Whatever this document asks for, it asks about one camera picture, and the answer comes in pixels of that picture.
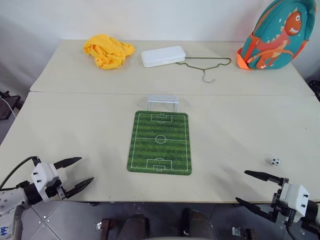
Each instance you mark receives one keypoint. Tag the white rectangular plastic box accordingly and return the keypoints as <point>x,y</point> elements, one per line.
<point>162,56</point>

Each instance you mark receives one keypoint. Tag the dark rounded shape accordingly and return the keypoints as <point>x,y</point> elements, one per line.
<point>136,226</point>

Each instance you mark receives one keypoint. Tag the yellow crumpled cloth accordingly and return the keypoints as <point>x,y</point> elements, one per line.
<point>107,51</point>

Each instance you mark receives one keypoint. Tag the metal caster bracket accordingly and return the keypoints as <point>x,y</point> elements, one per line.
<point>103,224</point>
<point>241,233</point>

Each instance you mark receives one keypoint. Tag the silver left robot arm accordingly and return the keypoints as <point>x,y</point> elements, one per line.
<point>11,200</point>

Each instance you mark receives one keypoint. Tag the small white goal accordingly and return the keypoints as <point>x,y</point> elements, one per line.
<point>162,101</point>

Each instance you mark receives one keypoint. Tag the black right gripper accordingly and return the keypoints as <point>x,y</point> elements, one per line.
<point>277,206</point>

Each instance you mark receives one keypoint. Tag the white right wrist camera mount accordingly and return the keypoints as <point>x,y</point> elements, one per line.
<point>295,197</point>

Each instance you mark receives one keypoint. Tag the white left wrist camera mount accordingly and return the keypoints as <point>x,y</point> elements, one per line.
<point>43,175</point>

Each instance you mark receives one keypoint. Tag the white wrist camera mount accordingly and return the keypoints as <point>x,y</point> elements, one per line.
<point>43,175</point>
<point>295,197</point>

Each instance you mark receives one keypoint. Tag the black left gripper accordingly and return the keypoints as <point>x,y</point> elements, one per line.
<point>58,191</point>

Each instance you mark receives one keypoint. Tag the teal dinosaur backpack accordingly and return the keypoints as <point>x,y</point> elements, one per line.
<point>277,37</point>

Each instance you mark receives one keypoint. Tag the tiny soccer ball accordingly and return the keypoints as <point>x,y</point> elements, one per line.
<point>275,161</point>

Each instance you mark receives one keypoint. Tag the green soccer field mat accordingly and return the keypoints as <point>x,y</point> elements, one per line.
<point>160,150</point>

